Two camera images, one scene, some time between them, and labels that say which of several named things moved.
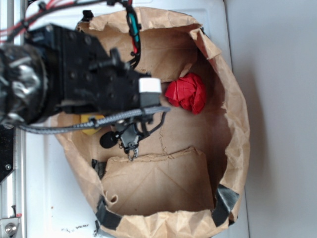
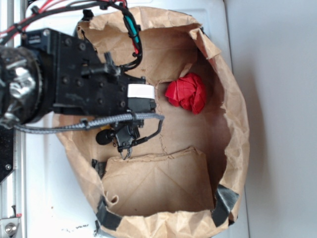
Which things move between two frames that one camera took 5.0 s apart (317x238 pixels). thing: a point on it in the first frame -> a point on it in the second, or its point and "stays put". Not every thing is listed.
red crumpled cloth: x=188 y=92 stays put
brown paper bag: x=189 y=177 stays put
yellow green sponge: x=84 y=118 -> x=105 y=127
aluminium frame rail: x=13 y=30 stays put
